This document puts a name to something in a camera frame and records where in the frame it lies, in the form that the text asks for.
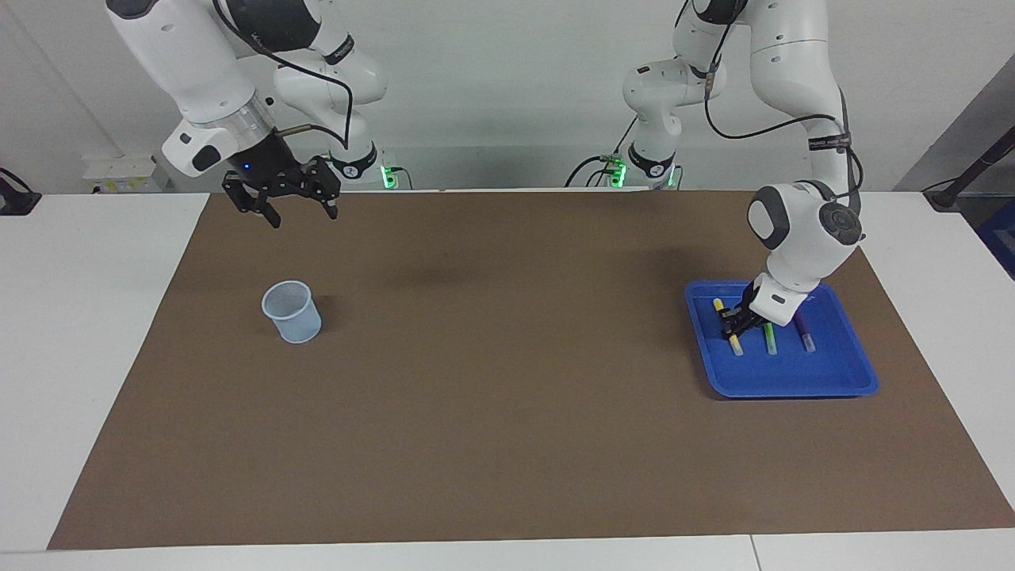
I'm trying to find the brown table mat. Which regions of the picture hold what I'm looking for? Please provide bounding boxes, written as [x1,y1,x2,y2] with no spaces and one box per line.
[48,189,1015,550]

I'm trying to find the black clamp mount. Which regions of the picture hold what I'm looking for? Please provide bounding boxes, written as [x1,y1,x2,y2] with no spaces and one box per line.
[0,168,42,216]

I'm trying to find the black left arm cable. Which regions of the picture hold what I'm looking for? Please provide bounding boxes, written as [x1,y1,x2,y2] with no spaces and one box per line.
[674,0,865,199]

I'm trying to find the yellow marker pen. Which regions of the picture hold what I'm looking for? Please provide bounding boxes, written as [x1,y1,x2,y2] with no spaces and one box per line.
[713,298,744,356]

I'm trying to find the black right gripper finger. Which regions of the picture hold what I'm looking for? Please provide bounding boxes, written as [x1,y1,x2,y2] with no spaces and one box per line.
[308,156,342,220]
[222,181,282,230]

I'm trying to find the translucent plastic cup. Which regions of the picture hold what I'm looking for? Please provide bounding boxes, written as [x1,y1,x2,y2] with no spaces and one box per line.
[262,280,323,345]

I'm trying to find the black slanted stand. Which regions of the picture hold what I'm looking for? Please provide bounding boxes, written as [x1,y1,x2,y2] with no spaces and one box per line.
[924,127,1015,211]

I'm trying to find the black left base cable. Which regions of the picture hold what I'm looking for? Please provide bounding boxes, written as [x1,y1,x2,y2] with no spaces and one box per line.
[565,119,639,188]

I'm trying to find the white wall socket box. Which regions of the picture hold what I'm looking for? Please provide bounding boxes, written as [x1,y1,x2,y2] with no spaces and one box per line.
[83,155,169,194]

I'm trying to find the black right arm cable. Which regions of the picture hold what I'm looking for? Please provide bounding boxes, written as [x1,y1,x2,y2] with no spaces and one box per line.
[214,0,354,151]

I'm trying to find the blue plastic tray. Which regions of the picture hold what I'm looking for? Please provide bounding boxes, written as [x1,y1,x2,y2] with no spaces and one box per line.
[684,279,879,399]

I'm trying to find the blue box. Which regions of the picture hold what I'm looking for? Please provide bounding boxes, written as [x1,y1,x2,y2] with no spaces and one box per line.
[977,198,1015,280]

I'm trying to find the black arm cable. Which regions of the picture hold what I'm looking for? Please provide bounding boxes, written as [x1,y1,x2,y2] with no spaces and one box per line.
[674,0,865,199]
[214,0,354,151]

